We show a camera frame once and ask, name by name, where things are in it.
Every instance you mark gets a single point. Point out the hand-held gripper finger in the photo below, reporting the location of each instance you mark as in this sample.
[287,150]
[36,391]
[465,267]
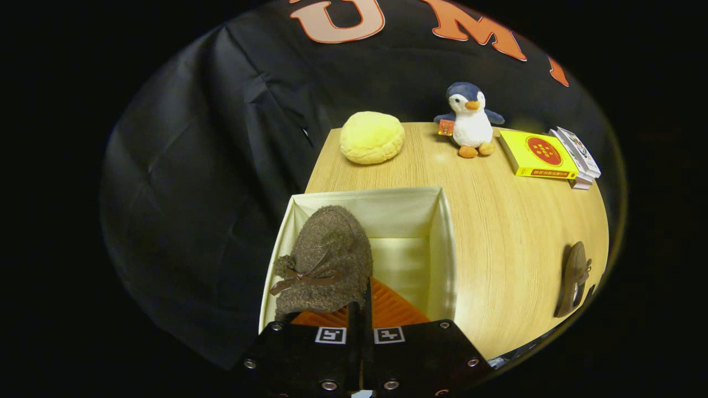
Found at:
[354,342]
[368,331]

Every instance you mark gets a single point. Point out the brown fuzzy shoe with bow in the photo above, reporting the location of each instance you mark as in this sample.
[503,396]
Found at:
[574,276]
[332,249]

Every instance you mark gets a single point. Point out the cream fabric storage box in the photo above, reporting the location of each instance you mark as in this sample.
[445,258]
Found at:
[387,215]

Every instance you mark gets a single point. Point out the yellow round plush bun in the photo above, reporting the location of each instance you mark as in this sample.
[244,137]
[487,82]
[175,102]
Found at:
[371,138]

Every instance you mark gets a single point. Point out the blue white penguin plush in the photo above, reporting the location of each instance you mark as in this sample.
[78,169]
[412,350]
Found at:
[471,127]

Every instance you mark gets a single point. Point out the yellow book with red circle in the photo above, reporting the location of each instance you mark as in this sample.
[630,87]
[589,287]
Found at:
[539,155]

